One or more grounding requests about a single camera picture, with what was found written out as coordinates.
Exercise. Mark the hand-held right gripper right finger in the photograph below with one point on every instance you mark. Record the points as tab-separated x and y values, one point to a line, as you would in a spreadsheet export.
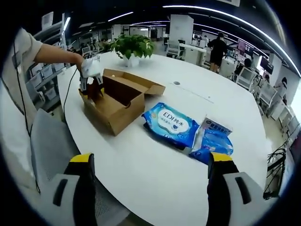
237	193

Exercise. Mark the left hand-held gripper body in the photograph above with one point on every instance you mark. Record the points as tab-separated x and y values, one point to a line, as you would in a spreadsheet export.
91	68

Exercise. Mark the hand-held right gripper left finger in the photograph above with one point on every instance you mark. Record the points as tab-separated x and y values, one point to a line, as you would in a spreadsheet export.
68	195

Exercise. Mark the brown cardboard shoe box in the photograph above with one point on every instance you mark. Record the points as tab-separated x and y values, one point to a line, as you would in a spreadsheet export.
117	113

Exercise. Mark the blue patterned soft pack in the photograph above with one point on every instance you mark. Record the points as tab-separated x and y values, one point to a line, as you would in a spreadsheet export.
216	148

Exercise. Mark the small white carton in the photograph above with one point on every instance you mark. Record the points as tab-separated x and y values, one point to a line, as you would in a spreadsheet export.
217	124

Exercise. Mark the blue wet wipes soft pack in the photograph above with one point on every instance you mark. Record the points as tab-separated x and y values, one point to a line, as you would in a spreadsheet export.
171	122

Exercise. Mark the white metal storage shelf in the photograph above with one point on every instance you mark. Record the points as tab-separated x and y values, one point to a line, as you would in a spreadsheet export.
44	70

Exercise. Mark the green potted plant white pot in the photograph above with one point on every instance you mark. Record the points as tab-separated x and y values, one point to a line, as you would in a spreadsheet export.
134	47

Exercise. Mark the grey mesh office chair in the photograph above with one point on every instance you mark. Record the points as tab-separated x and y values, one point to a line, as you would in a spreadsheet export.
51	146

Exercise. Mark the person's beige shirt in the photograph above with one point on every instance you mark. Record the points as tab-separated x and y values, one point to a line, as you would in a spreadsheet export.
16	58

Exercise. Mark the ceiling light strip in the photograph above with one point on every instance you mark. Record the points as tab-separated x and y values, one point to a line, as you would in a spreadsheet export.
235	16

